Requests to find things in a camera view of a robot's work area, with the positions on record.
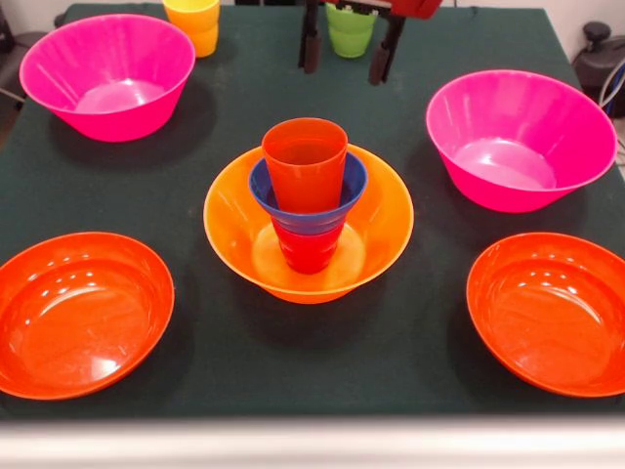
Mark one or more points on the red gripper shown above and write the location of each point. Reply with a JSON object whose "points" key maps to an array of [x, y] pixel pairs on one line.
{"points": [[415, 7]]}

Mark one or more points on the red-orange plastic cup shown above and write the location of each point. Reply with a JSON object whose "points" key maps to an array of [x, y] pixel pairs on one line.
{"points": [[305, 171]]}

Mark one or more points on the blue small bowl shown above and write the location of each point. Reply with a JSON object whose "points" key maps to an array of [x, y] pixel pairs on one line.
{"points": [[305, 222]]}

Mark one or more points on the crimson plastic cup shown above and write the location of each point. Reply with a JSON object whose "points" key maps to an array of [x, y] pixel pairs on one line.
{"points": [[307, 251]]}

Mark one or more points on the orange large bowl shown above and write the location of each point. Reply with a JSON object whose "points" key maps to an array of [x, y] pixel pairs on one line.
{"points": [[229, 220]]}

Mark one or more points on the red shallow bowl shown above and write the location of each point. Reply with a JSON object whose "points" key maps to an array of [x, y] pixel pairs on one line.
{"points": [[78, 317], [552, 317]]}

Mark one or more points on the green plastic cup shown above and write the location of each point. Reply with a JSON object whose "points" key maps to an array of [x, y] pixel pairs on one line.
{"points": [[349, 36]]}

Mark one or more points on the yellow plastic cup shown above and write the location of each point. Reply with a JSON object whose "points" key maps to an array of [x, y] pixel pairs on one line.
{"points": [[193, 29]]}

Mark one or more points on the pink large bowl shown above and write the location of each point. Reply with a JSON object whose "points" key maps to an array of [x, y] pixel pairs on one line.
{"points": [[107, 63], [512, 146]]}

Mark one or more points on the dark green tablecloth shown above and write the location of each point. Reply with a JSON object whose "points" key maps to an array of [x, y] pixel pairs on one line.
{"points": [[317, 366]]}

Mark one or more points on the black pedestal foot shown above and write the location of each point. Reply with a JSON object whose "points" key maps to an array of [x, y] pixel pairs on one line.
{"points": [[593, 63], [7, 34]]}

